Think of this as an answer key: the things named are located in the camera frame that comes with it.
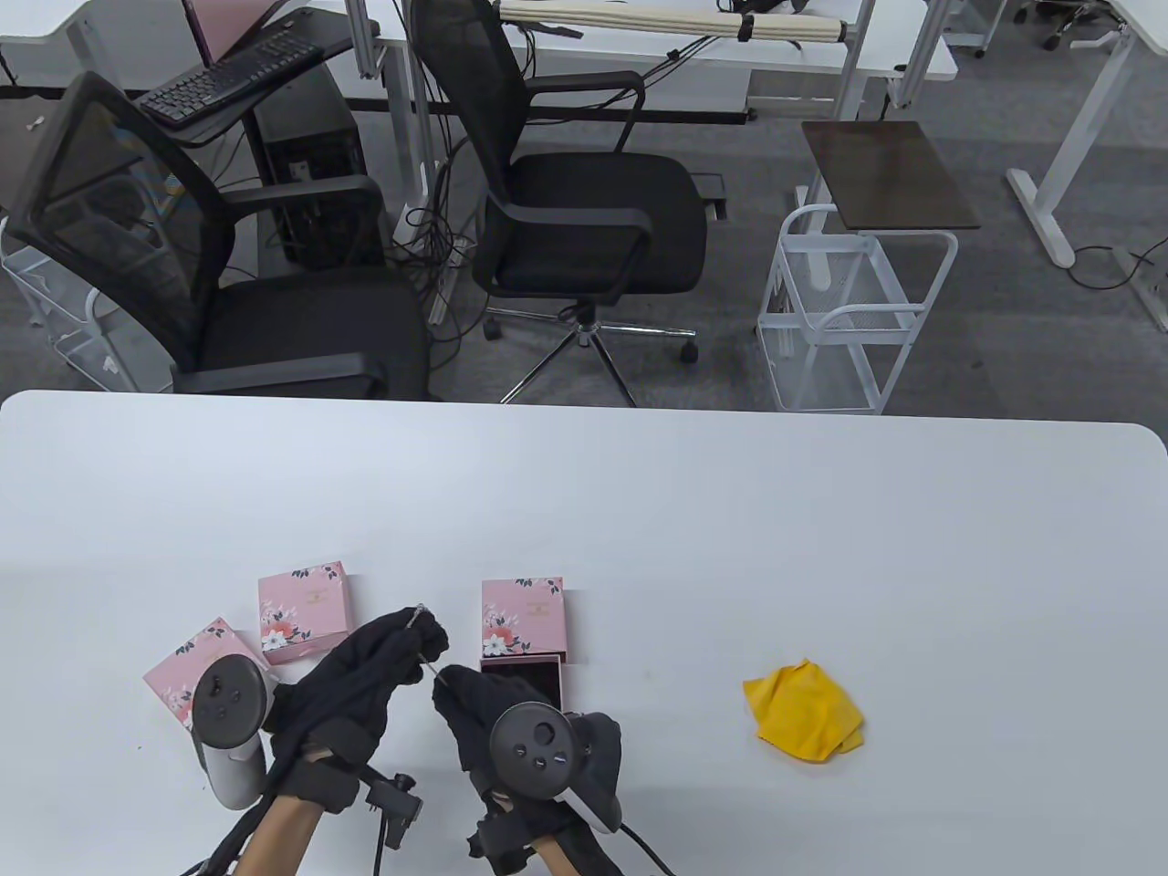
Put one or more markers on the person's left hand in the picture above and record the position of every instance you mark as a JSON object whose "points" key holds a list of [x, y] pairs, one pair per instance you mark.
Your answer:
{"points": [[356, 675]]}

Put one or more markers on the person's right hand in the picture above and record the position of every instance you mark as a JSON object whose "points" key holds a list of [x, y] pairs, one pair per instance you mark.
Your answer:
{"points": [[465, 721]]}

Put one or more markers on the yellow cloth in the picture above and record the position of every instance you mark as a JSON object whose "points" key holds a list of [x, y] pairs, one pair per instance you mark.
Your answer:
{"points": [[803, 712]]}

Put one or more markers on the person's left forearm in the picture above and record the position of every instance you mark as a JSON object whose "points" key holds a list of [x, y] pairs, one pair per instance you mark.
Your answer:
{"points": [[283, 835]]}

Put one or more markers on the person's right forearm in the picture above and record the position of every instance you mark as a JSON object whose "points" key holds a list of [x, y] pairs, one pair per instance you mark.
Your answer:
{"points": [[546, 858]]}

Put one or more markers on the pink floral gift box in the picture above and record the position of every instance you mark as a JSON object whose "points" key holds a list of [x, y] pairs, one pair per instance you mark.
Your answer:
{"points": [[304, 610], [178, 680]]}

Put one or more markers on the black mesh office chair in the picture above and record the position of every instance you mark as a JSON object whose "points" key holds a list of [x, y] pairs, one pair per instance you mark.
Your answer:
{"points": [[301, 328], [593, 219]]}

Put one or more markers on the black computer tower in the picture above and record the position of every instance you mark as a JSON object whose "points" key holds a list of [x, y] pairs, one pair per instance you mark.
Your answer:
{"points": [[315, 155]]}

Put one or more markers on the black keyboard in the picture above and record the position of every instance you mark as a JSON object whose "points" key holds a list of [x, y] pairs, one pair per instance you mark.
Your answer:
{"points": [[219, 82]]}

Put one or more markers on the pink screen laptop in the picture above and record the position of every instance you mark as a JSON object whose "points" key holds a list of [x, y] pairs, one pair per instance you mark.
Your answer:
{"points": [[228, 23]]}

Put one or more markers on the white desk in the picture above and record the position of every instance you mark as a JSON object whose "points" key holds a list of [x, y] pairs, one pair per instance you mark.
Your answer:
{"points": [[1086, 100], [91, 36]]}

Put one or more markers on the dark wooden side table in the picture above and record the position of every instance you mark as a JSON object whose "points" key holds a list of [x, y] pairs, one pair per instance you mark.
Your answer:
{"points": [[890, 173]]}

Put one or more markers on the rolled beige mat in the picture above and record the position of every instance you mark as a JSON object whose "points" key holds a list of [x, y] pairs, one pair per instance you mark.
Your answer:
{"points": [[639, 16]]}

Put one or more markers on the black office chair base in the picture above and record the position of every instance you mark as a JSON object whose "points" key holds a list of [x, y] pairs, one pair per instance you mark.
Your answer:
{"points": [[1063, 14]]}

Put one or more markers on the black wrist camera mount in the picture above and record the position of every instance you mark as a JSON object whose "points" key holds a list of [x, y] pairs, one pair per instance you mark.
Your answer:
{"points": [[401, 803], [511, 835]]}

